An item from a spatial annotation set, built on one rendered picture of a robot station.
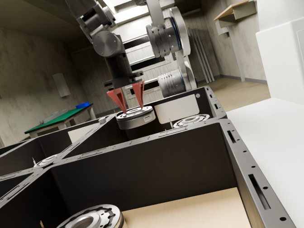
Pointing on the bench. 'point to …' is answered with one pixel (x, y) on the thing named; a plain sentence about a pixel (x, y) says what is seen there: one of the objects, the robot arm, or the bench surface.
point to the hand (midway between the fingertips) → (133, 108)
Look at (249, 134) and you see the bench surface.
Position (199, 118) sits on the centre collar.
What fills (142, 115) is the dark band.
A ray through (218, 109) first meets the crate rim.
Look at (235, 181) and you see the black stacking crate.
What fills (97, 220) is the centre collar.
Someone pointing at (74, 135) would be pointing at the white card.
